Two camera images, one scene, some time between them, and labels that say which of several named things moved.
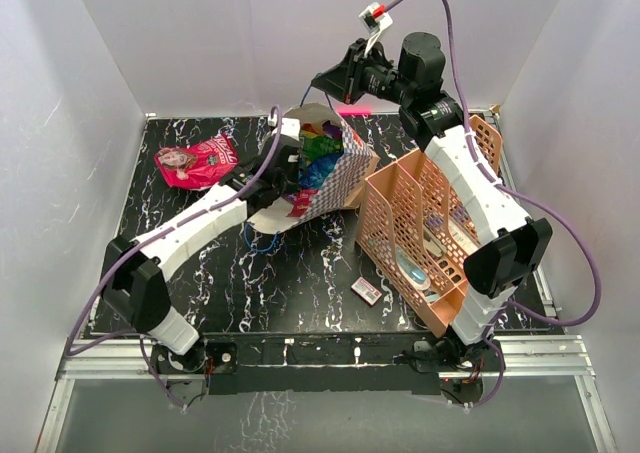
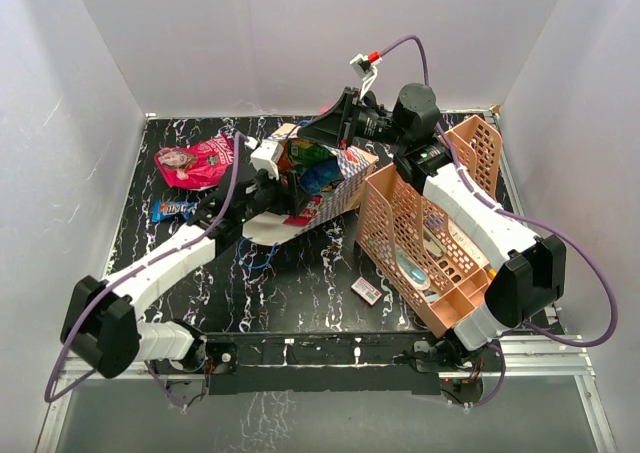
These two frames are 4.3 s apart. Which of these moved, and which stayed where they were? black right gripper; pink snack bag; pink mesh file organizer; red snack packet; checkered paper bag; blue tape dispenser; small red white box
Moved: red snack packet; black right gripper; checkered paper bag
Stayed: blue tape dispenser; small red white box; pink mesh file organizer; pink snack bag
